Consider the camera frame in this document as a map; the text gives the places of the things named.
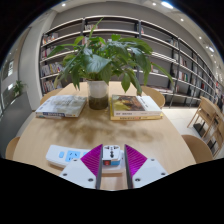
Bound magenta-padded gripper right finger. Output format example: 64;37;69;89
123;143;169;190

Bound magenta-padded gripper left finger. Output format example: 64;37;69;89
59;143;104;190

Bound white and blue charger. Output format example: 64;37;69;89
101;144;122;167

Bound white power strip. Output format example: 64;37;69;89
45;144;126;175

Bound white book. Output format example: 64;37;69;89
135;95;163;113

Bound yellow picture-cover book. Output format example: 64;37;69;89
109;94;164;121

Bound white magazine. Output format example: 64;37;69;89
35;94;88;119

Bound slatted wooden chair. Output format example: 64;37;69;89
187;95;224;134
203;116;224;158

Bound small potted plant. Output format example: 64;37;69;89
12;79;26;98

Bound green potted plant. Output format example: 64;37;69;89
46;18;174;111

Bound grey shelf unit with books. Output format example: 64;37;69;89
39;14;224;109

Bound ceiling lights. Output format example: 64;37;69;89
61;0;214;54

